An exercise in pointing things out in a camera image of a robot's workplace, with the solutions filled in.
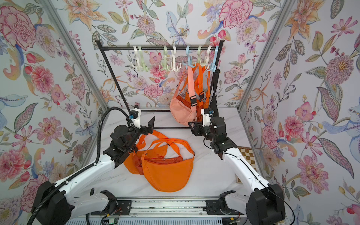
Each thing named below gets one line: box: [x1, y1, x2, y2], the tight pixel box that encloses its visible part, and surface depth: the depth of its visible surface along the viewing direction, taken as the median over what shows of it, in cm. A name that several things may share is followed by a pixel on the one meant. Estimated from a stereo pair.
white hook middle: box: [166, 45, 182, 73], surface depth 76 cm
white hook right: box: [205, 45, 213, 72], surface depth 78 cm
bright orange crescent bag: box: [141, 138, 195, 193], surface depth 87 cm
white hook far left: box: [132, 45, 140, 71], surface depth 77 cm
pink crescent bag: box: [169, 65, 198, 126], surface depth 98 cm
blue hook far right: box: [210, 45, 219, 73], surface depth 75 cm
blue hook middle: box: [182, 45, 196, 70], surface depth 80 cm
